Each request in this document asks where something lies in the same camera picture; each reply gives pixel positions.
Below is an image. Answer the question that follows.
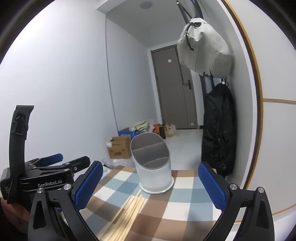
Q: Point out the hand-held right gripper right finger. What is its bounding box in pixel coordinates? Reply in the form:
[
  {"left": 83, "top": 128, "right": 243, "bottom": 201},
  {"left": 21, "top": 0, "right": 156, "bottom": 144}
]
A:
[{"left": 198, "top": 161, "right": 275, "bottom": 241}]

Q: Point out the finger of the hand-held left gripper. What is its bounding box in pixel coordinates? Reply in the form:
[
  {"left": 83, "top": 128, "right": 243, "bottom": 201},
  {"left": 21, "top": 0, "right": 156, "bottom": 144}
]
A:
[
  {"left": 35, "top": 156, "right": 91, "bottom": 176},
  {"left": 25, "top": 153, "right": 64, "bottom": 168}
]

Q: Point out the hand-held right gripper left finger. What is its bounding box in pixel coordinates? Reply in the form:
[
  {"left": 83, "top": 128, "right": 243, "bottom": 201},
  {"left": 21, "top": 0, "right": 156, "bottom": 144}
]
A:
[{"left": 28, "top": 160, "right": 104, "bottom": 241}]

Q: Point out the bunch of wooden chopsticks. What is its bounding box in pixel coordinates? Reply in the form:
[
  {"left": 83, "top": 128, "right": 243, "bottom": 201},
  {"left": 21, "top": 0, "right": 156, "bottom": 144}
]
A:
[{"left": 96, "top": 189, "right": 148, "bottom": 241}]

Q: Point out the white utensil holder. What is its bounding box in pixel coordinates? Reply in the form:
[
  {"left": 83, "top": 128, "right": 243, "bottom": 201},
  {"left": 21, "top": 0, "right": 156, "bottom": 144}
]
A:
[{"left": 130, "top": 133, "right": 174, "bottom": 194}]

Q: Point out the person's left hand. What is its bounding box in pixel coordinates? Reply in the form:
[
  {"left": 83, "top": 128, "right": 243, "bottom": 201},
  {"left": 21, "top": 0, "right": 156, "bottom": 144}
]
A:
[{"left": 0, "top": 198, "right": 30, "bottom": 234}]

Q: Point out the grey plastic mailing bag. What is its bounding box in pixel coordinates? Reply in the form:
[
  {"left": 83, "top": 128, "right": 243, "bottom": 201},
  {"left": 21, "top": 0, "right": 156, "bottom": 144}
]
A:
[{"left": 100, "top": 158, "right": 134, "bottom": 176}]

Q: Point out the checkered tablecloth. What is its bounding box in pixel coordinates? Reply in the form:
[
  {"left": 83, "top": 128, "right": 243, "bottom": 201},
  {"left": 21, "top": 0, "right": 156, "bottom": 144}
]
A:
[{"left": 79, "top": 165, "right": 228, "bottom": 241}]

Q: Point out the brown cardboard box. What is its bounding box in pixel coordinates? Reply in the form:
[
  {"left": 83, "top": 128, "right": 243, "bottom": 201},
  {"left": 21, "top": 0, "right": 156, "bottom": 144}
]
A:
[{"left": 107, "top": 136, "right": 132, "bottom": 159}]

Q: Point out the blue cardboard box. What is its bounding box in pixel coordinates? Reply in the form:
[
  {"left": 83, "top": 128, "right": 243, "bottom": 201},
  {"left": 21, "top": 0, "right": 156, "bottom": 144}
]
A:
[{"left": 118, "top": 127, "right": 139, "bottom": 139}]

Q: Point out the black backpack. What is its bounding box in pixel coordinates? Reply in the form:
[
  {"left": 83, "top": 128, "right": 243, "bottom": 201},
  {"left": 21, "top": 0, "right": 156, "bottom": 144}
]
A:
[{"left": 201, "top": 83, "right": 237, "bottom": 179}]

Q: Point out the beige plastic bag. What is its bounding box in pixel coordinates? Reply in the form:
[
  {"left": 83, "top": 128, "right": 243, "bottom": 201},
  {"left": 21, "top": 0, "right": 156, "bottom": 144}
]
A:
[{"left": 165, "top": 124, "right": 177, "bottom": 137}]

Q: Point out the cream cloth bag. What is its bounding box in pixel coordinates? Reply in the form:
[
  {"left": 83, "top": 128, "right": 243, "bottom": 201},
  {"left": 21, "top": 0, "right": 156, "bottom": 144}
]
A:
[{"left": 131, "top": 120, "right": 151, "bottom": 133}]

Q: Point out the white cabinet with wooden trim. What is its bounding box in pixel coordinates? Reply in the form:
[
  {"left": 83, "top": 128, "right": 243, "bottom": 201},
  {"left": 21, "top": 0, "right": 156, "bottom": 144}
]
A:
[{"left": 222, "top": 0, "right": 296, "bottom": 223}]

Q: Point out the grey door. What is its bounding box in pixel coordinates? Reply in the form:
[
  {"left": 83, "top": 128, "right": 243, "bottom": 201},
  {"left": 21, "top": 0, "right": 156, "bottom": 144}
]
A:
[{"left": 151, "top": 45, "right": 199, "bottom": 130}]

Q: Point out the grey hanging bag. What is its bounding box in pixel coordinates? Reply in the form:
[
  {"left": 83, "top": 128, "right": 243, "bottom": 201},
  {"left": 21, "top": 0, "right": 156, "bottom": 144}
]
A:
[{"left": 175, "top": 0, "right": 232, "bottom": 78}]

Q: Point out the black door frame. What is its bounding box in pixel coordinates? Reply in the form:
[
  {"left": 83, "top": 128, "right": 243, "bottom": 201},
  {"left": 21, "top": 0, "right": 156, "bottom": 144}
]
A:
[{"left": 199, "top": 75, "right": 214, "bottom": 130}]

